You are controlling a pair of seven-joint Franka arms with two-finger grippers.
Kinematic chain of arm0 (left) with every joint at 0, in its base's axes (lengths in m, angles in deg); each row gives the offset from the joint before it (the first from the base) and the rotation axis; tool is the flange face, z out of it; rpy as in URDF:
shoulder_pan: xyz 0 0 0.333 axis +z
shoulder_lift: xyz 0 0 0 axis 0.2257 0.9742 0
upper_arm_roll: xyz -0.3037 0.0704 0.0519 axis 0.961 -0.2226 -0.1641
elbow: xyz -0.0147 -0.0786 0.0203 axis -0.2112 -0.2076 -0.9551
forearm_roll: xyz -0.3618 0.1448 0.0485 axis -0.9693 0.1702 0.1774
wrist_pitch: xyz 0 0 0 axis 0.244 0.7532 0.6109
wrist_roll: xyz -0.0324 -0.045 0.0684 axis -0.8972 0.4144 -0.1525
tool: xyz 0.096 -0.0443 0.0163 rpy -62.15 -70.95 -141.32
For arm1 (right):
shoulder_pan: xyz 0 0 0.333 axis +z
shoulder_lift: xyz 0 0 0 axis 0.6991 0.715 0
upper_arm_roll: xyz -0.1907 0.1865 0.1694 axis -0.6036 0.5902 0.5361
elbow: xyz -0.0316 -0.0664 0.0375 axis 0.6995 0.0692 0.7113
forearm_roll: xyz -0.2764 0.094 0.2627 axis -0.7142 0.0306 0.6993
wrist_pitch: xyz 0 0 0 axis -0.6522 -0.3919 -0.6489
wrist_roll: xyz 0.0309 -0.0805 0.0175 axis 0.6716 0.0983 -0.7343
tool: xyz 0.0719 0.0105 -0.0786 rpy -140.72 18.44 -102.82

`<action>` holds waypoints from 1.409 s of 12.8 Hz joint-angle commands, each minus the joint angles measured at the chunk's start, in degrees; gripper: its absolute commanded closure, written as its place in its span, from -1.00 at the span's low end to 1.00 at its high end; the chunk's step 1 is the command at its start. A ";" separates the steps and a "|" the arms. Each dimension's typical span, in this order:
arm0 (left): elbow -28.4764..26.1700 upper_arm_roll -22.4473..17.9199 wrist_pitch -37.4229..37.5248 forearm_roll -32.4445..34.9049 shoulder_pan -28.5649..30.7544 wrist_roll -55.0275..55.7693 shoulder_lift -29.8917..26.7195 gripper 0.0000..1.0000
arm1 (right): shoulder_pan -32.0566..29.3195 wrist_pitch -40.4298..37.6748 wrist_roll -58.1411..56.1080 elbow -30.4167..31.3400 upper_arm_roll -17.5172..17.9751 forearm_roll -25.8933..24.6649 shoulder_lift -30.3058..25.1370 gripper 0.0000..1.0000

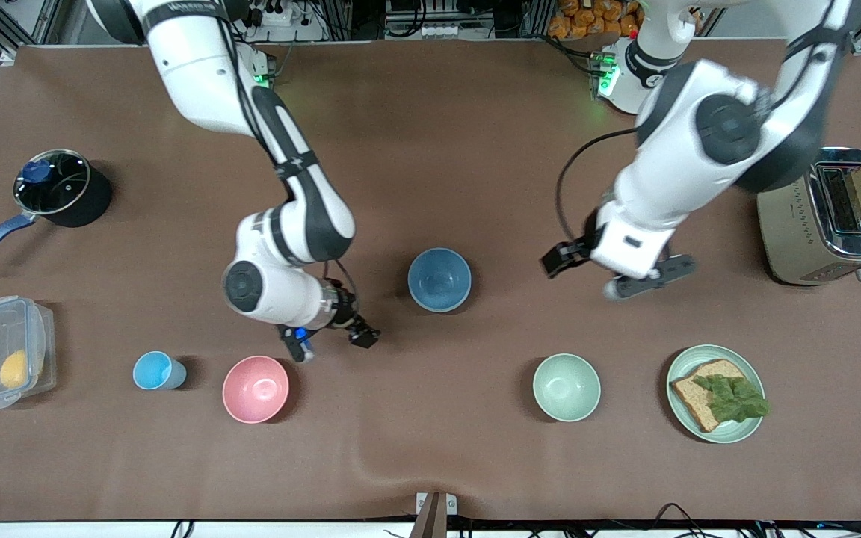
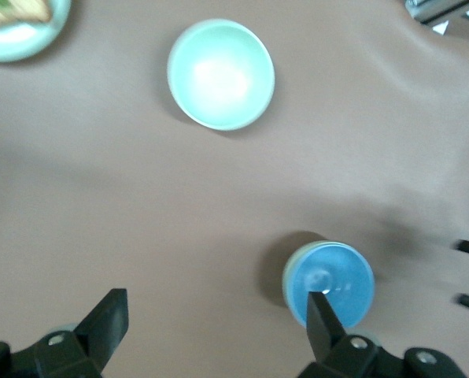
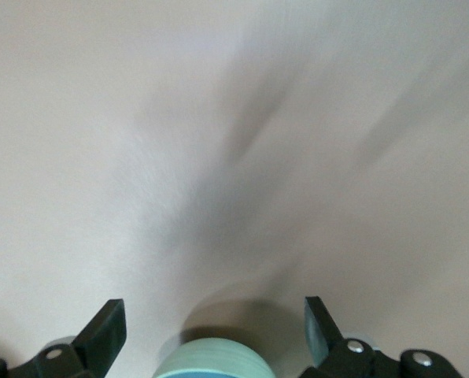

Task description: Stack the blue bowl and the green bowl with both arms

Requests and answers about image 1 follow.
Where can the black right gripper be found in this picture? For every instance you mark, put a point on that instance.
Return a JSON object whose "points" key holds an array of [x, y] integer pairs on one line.
{"points": [[346, 311]]}

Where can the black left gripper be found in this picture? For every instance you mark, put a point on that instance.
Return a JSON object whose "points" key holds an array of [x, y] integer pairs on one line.
{"points": [[578, 249]]}

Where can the blue bowl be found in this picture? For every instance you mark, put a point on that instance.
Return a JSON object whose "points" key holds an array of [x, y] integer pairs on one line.
{"points": [[438, 280]]}

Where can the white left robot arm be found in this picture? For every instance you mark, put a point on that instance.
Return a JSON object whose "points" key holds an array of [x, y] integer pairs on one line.
{"points": [[670, 172]]}

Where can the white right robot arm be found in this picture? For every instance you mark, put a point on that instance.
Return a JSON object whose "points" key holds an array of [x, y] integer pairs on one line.
{"points": [[191, 67]]}

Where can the pink bowl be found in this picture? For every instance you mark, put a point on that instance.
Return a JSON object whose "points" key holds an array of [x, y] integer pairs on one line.
{"points": [[255, 388]]}

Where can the pale mint bowl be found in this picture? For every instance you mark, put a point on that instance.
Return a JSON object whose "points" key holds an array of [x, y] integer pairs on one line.
{"points": [[566, 388]]}

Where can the brown bread slice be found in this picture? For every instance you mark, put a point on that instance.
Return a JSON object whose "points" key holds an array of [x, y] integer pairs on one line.
{"points": [[692, 396]]}

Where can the blue cup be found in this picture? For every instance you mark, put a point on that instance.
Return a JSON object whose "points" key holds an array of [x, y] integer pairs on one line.
{"points": [[152, 370]]}

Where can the green lettuce leaf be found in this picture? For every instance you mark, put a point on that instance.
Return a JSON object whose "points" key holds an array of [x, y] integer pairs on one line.
{"points": [[733, 400]]}

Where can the beige chrome toaster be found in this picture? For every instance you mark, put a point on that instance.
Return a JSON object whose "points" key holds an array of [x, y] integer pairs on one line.
{"points": [[789, 232]]}

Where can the orange snack bag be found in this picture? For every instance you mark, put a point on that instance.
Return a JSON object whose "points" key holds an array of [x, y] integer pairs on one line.
{"points": [[572, 22]]}

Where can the pale green plate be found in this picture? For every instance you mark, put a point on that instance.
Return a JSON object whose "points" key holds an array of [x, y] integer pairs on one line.
{"points": [[737, 427]]}

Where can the white power strip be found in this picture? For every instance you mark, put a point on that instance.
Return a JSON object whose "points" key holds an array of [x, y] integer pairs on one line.
{"points": [[445, 31]]}

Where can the black electronics box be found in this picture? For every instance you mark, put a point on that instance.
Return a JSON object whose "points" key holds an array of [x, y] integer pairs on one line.
{"points": [[430, 7]]}

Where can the glass lid blue knob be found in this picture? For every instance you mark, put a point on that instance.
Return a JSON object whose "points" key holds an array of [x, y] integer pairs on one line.
{"points": [[64, 187]]}

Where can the yellow fruit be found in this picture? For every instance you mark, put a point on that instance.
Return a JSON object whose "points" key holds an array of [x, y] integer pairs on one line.
{"points": [[13, 369]]}

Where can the metal bracket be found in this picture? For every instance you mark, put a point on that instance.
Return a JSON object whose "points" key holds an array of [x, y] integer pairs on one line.
{"points": [[434, 515]]}

